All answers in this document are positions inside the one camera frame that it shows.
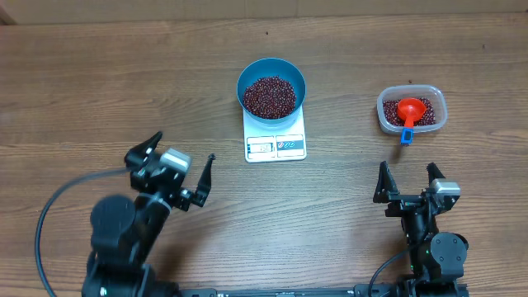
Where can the orange measuring scoop blue handle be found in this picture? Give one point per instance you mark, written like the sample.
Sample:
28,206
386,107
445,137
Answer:
410,109

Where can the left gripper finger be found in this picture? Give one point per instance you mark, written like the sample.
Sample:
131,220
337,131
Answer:
204,184
141,153

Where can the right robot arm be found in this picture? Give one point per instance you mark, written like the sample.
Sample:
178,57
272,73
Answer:
436,258

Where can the blue bowl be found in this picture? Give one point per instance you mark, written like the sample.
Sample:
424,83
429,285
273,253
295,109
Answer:
270,67

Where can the white digital kitchen scale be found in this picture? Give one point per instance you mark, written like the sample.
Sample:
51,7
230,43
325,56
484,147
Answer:
267,141

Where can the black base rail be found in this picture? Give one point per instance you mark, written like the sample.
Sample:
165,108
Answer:
360,290

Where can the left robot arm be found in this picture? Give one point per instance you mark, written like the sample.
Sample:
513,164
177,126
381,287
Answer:
124,230

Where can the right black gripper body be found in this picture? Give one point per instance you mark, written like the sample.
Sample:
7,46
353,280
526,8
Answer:
402,205

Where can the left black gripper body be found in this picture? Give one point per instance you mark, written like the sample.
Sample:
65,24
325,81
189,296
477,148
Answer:
182,200

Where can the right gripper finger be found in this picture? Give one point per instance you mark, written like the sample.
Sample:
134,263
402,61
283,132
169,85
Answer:
386,188
434,172

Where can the red beans in bowl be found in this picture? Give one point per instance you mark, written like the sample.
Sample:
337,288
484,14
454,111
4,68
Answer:
270,98

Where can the red adzuki beans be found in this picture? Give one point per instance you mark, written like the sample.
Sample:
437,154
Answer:
391,113

